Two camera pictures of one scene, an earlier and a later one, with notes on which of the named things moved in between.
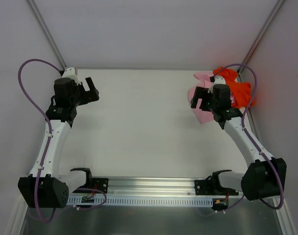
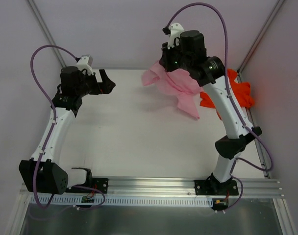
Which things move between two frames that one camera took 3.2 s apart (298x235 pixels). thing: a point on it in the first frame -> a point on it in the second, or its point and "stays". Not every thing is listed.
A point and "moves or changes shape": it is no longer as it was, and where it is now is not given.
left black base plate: (102, 184) stays
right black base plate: (207, 187) stays
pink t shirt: (232, 98) moves or changes shape
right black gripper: (201, 101) -> (167, 59)
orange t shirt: (244, 96) stays
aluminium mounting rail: (149, 186) stays
